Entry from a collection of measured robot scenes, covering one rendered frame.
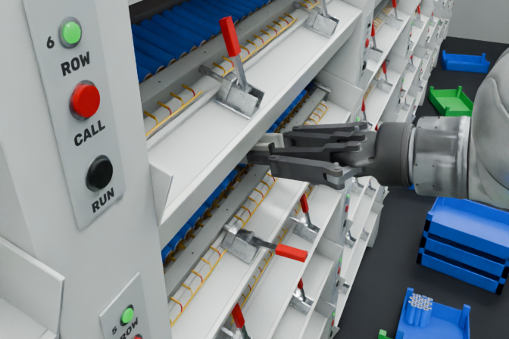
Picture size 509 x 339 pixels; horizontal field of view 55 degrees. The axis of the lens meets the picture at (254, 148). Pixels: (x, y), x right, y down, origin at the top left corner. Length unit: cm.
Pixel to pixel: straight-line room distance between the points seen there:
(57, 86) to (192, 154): 19
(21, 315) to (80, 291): 3
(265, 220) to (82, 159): 40
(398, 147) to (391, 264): 145
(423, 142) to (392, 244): 154
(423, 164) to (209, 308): 27
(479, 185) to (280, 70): 24
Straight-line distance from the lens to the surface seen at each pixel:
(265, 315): 77
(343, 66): 90
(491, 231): 199
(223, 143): 43
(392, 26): 142
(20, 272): 28
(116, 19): 27
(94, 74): 26
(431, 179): 55
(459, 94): 339
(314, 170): 56
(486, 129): 37
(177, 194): 37
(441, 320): 183
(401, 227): 216
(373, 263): 196
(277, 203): 66
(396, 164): 55
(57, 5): 24
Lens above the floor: 134
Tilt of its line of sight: 31 degrees down
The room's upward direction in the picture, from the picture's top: straight up
